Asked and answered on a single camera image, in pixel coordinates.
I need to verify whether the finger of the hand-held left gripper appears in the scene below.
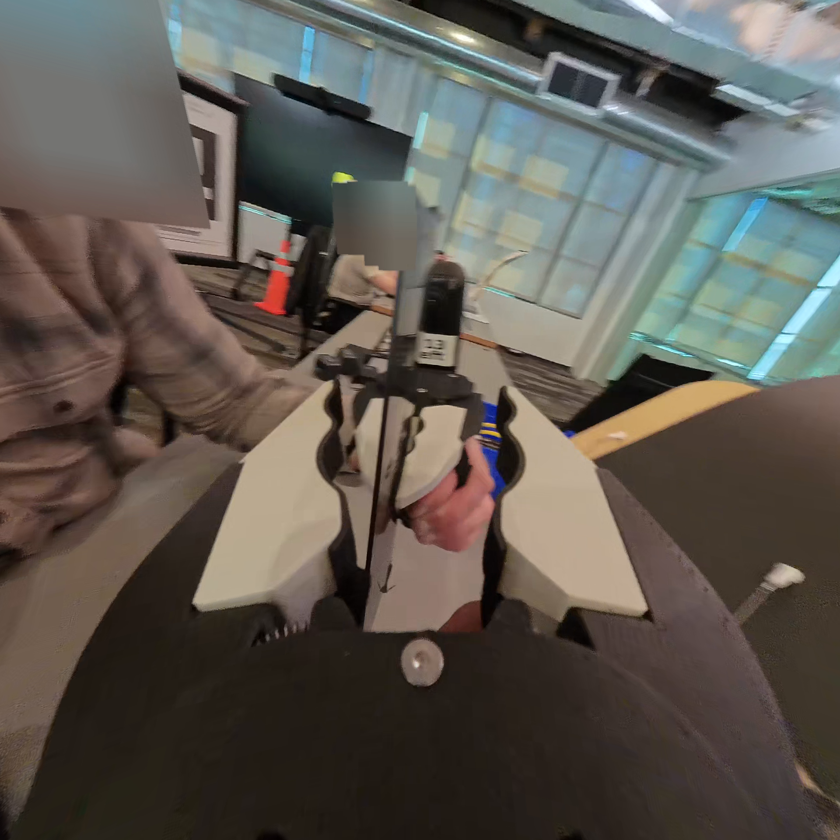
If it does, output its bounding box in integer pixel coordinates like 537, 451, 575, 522
344, 398, 392, 487
397, 405, 471, 513

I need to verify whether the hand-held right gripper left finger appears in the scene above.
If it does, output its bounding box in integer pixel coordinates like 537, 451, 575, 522
195, 384, 355, 615

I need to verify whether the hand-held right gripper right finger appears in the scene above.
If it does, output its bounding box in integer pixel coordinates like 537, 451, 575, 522
483, 388, 649, 620

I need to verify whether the thin black plastic strip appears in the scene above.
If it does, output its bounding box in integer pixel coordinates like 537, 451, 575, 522
365, 197, 447, 594

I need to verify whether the blue plastic bin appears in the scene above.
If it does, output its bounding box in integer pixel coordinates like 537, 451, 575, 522
478, 401, 508, 497

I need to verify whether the person's left hand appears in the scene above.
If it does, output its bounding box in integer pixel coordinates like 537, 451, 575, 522
410, 440, 497, 552

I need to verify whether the black office chair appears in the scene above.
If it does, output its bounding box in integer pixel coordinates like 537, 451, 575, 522
296, 226, 345, 353

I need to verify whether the black mesh chair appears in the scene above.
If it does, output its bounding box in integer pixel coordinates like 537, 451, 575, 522
565, 352, 716, 434

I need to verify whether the orange traffic cone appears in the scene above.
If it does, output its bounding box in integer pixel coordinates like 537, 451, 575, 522
256, 239, 296, 316

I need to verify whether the black backdrop board stand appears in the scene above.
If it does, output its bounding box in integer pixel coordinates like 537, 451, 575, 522
571, 374, 840, 795

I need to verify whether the black video bar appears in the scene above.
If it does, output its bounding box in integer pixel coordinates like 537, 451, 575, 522
276, 75, 372, 122

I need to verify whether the framed tag poster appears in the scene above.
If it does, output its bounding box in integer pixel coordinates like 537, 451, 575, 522
158, 73, 244, 263

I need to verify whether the ceiling air vent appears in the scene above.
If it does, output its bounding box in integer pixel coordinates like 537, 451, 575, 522
539, 53, 620, 116

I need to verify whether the black wall screen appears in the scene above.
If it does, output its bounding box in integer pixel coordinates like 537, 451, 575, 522
237, 73, 414, 231

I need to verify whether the silver ceiling duct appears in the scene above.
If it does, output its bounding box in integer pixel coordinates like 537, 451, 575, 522
263, 0, 736, 161

